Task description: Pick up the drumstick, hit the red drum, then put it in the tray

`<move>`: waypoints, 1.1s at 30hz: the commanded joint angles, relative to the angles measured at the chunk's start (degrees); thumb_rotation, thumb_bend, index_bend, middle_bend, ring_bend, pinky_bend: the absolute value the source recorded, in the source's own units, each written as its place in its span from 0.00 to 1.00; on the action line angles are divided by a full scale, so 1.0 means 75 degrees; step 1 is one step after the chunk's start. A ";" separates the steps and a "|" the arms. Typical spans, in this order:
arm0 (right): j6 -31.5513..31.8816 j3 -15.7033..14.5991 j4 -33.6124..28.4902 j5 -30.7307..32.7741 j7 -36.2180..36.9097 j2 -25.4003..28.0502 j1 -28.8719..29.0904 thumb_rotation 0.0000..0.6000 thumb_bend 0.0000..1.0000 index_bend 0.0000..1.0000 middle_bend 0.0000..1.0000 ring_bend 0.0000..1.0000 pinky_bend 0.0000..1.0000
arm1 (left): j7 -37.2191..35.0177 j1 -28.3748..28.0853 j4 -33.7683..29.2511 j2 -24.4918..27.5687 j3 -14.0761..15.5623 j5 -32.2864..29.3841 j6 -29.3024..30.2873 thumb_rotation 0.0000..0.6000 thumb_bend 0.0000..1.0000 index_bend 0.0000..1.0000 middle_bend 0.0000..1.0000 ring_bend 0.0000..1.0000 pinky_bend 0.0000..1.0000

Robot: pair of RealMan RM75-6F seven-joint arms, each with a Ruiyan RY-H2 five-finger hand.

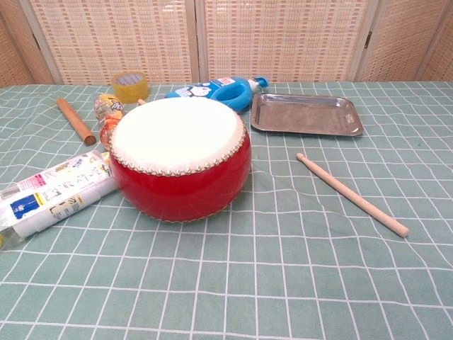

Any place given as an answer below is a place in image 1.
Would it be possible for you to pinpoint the red drum white top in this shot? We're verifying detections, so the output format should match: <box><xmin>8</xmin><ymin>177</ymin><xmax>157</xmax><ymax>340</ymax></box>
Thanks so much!
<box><xmin>108</xmin><ymin>97</ymin><xmax>253</xmax><ymax>224</ymax></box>

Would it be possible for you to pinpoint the stainless steel tray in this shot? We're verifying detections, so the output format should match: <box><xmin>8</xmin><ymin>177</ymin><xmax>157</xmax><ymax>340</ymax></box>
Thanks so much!
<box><xmin>250</xmin><ymin>93</ymin><xmax>365</xmax><ymax>137</ymax></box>

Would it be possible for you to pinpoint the blue detergent pump bottle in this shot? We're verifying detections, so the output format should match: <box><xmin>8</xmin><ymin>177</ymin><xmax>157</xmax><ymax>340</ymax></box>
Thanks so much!
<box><xmin>165</xmin><ymin>75</ymin><xmax>270</xmax><ymax>113</ymax></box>

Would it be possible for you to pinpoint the green checked tablecloth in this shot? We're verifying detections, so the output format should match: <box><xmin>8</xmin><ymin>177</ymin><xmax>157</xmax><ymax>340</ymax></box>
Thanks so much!
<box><xmin>0</xmin><ymin>81</ymin><xmax>453</xmax><ymax>340</ymax></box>

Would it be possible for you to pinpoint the yellow packing tape roll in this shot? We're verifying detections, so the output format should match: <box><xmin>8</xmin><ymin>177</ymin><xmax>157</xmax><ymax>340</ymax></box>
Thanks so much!
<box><xmin>111</xmin><ymin>71</ymin><xmax>151</xmax><ymax>104</ymax></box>

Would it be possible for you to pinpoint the orange drink bottle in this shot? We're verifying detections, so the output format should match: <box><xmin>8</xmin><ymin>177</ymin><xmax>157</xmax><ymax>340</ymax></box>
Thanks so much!
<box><xmin>93</xmin><ymin>93</ymin><xmax>129</xmax><ymax>149</ymax></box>

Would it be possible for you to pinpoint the brown wooden rolling pin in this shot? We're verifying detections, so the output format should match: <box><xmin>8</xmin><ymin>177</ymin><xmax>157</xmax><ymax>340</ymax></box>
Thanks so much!
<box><xmin>56</xmin><ymin>98</ymin><xmax>97</xmax><ymax>146</ymax></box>

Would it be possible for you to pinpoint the bamboo folding screen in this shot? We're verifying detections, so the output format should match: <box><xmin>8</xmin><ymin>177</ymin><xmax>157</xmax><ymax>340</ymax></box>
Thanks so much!
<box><xmin>0</xmin><ymin>0</ymin><xmax>453</xmax><ymax>87</ymax></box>

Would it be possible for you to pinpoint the white plastic snack package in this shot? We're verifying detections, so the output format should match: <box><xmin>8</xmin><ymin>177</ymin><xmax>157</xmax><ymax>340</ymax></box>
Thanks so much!
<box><xmin>0</xmin><ymin>149</ymin><xmax>120</xmax><ymax>251</ymax></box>

